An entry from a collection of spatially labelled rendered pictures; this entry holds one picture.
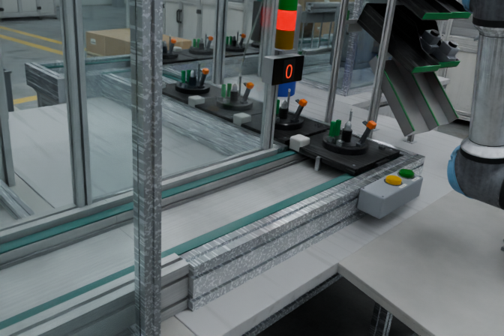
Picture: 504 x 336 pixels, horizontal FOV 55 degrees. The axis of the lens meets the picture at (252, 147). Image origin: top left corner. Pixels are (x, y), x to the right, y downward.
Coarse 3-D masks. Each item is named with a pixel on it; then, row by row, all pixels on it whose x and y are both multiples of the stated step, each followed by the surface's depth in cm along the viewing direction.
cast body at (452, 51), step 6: (444, 42) 159; (450, 42) 158; (438, 48) 162; (444, 48) 159; (450, 48) 158; (456, 48) 158; (438, 54) 162; (444, 54) 160; (450, 54) 159; (444, 60) 160; (450, 60) 160
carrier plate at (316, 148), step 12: (324, 132) 156; (312, 144) 145; (372, 144) 149; (312, 156) 139; (324, 156) 137; (336, 156) 137; (348, 156) 138; (360, 156) 139; (372, 156) 139; (384, 156) 140; (396, 156) 145; (336, 168) 134; (348, 168) 131; (360, 168) 131
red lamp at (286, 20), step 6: (282, 12) 124; (288, 12) 124; (294, 12) 124; (282, 18) 124; (288, 18) 124; (294, 18) 125; (282, 24) 125; (288, 24) 125; (294, 24) 126; (288, 30) 125
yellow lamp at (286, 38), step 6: (276, 30) 127; (282, 30) 126; (294, 30) 127; (276, 36) 127; (282, 36) 126; (288, 36) 126; (276, 42) 128; (282, 42) 126; (288, 42) 127; (282, 48) 127; (288, 48) 127
